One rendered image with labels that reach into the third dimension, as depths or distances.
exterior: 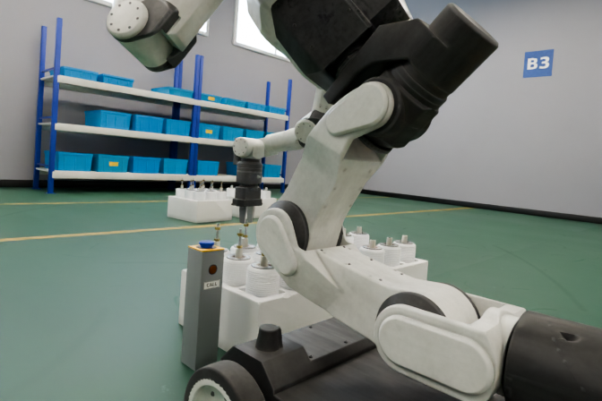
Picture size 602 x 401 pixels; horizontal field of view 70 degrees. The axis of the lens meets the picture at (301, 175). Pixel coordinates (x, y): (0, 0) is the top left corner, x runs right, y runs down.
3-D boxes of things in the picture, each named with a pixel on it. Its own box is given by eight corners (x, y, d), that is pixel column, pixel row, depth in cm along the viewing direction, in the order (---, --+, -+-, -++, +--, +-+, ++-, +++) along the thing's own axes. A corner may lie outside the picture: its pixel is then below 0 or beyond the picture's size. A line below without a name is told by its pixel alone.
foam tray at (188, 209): (231, 219, 378) (233, 200, 377) (196, 223, 346) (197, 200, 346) (202, 214, 401) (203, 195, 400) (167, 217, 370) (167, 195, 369)
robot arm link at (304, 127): (339, 137, 140) (356, 71, 128) (326, 151, 129) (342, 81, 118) (307, 126, 143) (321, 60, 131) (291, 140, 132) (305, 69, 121)
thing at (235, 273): (237, 323, 126) (242, 262, 126) (212, 316, 131) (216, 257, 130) (255, 314, 135) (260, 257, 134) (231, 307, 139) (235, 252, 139)
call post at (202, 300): (217, 363, 116) (225, 249, 115) (194, 371, 111) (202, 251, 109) (202, 354, 121) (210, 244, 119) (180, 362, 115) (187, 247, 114)
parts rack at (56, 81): (286, 192, 739) (294, 80, 733) (47, 193, 473) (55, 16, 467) (261, 189, 783) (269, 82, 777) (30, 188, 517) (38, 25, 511)
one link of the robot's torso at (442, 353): (532, 379, 74) (538, 303, 74) (489, 424, 60) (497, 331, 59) (423, 339, 88) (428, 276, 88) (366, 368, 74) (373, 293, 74)
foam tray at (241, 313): (345, 334, 142) (348, 280, 142) (254, 369, 114) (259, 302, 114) (266, 301, 169) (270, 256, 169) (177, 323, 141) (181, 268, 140)
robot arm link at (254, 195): (250, 203, 156) (253, 170, 156) (270, 206, 151) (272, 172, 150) (224, 204, 146) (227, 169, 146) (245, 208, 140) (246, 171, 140)
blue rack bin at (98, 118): (83, 127, 547) (84, 110, 547) (113, 130, 576) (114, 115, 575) (99, 127, 514) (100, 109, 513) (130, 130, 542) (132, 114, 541)
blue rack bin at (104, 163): (81, 169, 547) (81, 152, 546) (111, 170, 574) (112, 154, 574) (97, 172, 513) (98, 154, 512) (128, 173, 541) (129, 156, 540)
